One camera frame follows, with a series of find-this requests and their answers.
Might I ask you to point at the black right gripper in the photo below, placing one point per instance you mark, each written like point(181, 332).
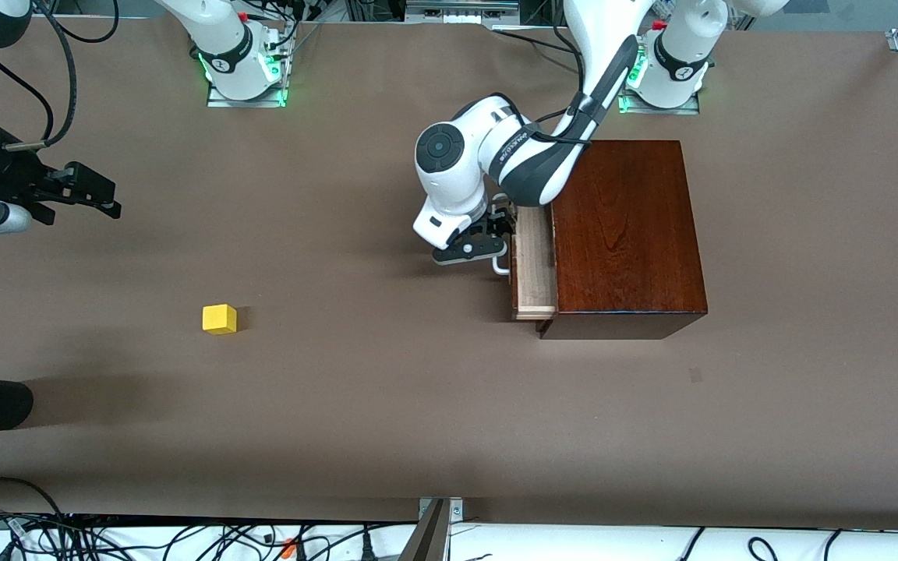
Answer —
point(14, 173)

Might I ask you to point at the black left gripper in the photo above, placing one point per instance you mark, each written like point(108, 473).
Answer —
point(498, 222)

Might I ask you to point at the yellow cube block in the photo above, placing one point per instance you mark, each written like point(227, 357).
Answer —
point(219, 321)

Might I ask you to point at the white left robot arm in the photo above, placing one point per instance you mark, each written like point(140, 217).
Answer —
point(449, 156)

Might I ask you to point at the dark brown wooden cabinet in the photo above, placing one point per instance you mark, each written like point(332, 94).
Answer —
point(628, 249)

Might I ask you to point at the grey equipment box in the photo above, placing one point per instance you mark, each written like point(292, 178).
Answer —
point(461, 12)

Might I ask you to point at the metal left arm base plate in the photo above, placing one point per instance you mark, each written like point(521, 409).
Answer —
point(659, 111)

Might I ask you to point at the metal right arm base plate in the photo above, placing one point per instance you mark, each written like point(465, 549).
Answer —
point(246, 103)

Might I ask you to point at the aluminium post with bracket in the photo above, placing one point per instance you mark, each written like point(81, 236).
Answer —
point(429, 538)

